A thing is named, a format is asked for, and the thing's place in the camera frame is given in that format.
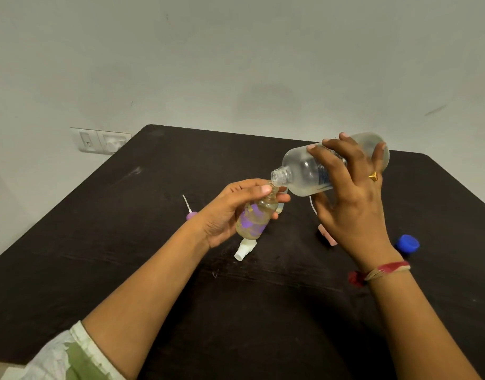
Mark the blue screw cap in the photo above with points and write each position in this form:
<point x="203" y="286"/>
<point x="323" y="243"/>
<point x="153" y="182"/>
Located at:
<point x="408" y="244"/>

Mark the person's right hand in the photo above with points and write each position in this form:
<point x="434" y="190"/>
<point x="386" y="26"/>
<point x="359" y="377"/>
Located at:
<point x="357" y="221"/>

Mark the green floral left sleeve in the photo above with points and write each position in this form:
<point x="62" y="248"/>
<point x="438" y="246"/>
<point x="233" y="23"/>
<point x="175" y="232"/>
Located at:
<point x="64" y="358"/>

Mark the white plug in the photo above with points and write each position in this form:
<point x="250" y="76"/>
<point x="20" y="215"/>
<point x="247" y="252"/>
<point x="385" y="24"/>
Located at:
<point x="115" y="144"/>

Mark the red thread wristband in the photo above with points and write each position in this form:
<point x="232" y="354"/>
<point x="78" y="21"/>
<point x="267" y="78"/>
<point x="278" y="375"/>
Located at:
<point x="357" y="278"/>

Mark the white wall socket panel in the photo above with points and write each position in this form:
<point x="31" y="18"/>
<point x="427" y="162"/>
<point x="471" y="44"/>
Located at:
<point x="86" y="141"/>

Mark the purple spray cap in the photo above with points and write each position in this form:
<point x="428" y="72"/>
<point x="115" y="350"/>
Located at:
<point x="191" y="215"/>

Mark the white spray cap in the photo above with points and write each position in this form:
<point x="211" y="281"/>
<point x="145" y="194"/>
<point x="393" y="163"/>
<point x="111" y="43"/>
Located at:
<point x="244" y="249"/>

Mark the person's left hand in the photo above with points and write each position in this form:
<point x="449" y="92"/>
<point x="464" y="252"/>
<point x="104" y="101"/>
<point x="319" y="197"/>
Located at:
<point x="220" y="217"/>

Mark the large clear bottle blue label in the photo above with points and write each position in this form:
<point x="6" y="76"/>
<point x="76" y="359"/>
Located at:
<point x="305" y="174"/>

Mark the pink spray cap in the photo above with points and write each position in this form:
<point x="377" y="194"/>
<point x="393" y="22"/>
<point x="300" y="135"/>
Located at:
<point x="325" y="233"/>

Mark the small clear bottle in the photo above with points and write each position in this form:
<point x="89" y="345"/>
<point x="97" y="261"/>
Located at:
<point x="281" y="207"/>

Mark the small round bottle purple print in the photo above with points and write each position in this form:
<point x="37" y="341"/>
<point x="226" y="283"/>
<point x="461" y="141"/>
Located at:
<point x="256" y="221"/>

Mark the person's left forearm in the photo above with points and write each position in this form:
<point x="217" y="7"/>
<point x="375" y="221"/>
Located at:
<point x="143" y="296"/>

